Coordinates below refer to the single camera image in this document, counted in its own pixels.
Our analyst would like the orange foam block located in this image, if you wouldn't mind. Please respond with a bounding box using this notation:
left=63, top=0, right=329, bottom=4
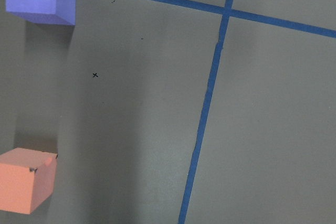
left=1, top=147, right=58, bottom=214

